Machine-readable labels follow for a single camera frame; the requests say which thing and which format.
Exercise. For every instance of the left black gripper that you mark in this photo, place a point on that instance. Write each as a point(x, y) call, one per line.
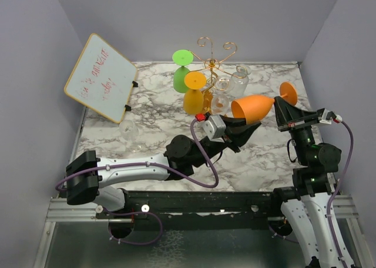
point(237, 131)

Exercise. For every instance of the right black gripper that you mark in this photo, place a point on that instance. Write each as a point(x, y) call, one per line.
point(286, 114)

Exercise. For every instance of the orange plastic goblet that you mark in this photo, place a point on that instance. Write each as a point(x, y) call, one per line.
point(254, 108)

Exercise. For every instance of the clear round wine glass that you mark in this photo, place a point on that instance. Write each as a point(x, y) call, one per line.
point(220, 103)

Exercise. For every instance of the clear patterned stemmed glass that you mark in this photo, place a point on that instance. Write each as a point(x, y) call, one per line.
point(239, 80)

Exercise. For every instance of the yellow plastic goblet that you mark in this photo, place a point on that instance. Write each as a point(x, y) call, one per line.
point(193, 98)

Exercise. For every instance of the green plastic goblet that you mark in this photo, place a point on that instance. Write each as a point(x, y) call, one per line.
point(182, 58)

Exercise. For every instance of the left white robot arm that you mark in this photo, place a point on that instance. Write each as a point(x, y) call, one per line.
point(90, 178)

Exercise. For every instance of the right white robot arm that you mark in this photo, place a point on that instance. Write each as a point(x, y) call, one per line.
point(308, 204)

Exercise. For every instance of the white framed whiteboard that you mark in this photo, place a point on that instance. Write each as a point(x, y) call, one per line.
point(102, 79)

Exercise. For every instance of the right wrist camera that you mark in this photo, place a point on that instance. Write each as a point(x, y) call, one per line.
point(328, 116)

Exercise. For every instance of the gold wire wine glass rack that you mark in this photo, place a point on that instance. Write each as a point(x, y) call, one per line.
point(214, 67)

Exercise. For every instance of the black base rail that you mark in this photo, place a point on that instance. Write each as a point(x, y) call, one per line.
point(200, 211)

